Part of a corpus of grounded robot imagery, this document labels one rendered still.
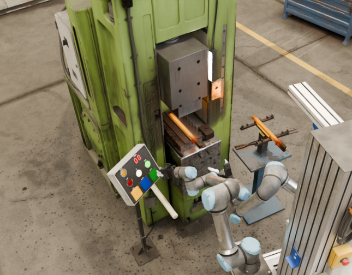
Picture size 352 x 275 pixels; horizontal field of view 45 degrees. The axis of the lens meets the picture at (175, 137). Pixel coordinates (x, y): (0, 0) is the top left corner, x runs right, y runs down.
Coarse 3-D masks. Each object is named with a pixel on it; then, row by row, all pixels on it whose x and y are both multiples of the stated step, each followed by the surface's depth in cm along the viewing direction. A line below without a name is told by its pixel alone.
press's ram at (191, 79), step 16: (160, 48) 279; (176, 48) 278; (192, 48) 277; (160, 64) 279; (176, 64) 271; (192, 64) 278; (160, 80) 290; (176, 80) 279; (192, 80) 287; (160, 96) 302; (176, 96) 288; (192, 96) 296
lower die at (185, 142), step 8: (168, 120) 344; (184, 120) 343; (168, 128) 338; (176, 128) 336; (192, 128) 335; (168, 136) 337; (176, 136) 331; (184, 136) 329; (200, 136) 328; (176, 144) 327; (184, 144) 324; (192, 144) 328
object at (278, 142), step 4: (252, 116) 347; (256, 120) 343; (260, 124) 339; (264, 128) 335; (268, 132) 332; (272, 136) 328; (276, 140) 325; (280, 140) 323; (276, 144) 324; (280, 144) 320; (280, 148) 323; (284, 148) 318
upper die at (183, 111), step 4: (196, 100) 301; (200, 100) 303; (188, 104) 299; (192, 104) 301; (196, 104) 304; (200, 104) 306; (180, 108) 297; (184, 108) 299; (188, 108) 301; (192, 108) 304; (196, 108) 306; (200, 108) 308; (176, 112) 302; (180, 112) 300; (184, 112) 302; (188, 112) 304; (180, 116) 302
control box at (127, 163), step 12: (144, 144) 295; (132, 156) 287; (144, 156) 294; (120, 168) 279; (132, 168) 286; (144, 168) 294; (156, 168) 301; (120, 180) 279; (132, 180) 286; (156, 180) 301; (120, 192) 285; (144, 192) 292; (132, 204) 286
